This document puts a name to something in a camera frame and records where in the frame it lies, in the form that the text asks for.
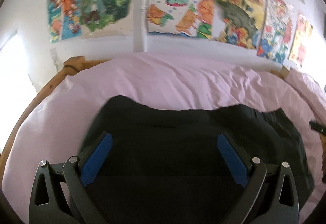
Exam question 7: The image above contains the black puffer jacket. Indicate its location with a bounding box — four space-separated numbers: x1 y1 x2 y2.
83 96 314 223

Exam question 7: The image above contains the pink duvet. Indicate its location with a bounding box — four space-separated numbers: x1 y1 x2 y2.
2 53 325 222

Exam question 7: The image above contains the pig and chick drawing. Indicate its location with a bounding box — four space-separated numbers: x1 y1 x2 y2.
288 11 313 67

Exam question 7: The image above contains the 2024 collage drawing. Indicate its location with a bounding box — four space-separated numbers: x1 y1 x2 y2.
257 0 294 64

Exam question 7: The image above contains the landscape hills drawing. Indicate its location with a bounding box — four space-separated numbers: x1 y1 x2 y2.
216 0 265 50

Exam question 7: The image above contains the oranges and cup drawing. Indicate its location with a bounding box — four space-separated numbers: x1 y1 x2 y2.
146 0 215 40

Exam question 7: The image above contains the orange girl blue drawing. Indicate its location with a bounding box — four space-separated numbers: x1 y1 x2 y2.
47 0 81 43

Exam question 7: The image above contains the white wall socket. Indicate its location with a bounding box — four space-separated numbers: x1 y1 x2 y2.
50 48 63 73

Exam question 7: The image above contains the wooden bed frame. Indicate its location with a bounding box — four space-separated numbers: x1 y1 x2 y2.
1 56 110 183

